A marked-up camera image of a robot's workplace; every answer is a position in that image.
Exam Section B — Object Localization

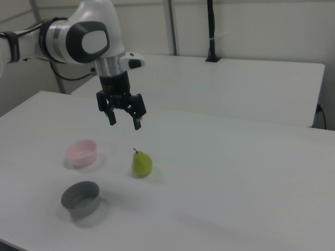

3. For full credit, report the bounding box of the white side table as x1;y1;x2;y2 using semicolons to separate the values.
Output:
70;53;326;128

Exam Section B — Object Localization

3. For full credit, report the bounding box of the grey plastic bowl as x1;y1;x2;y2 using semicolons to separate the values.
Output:
61;181;101;218

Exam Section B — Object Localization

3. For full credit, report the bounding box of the black wall cable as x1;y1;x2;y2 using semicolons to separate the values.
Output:
315;104;328;130

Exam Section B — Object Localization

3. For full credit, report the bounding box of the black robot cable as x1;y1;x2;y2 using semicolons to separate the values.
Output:
14;22;96;82

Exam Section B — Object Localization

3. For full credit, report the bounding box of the pink plastic bowl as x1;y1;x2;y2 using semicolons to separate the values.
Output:
65;139;98;168

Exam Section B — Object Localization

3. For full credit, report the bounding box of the black pole stand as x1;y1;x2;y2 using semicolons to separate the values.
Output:
205;0;222;63

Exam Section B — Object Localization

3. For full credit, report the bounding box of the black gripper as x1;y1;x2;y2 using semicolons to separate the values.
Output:
96;72;147;131

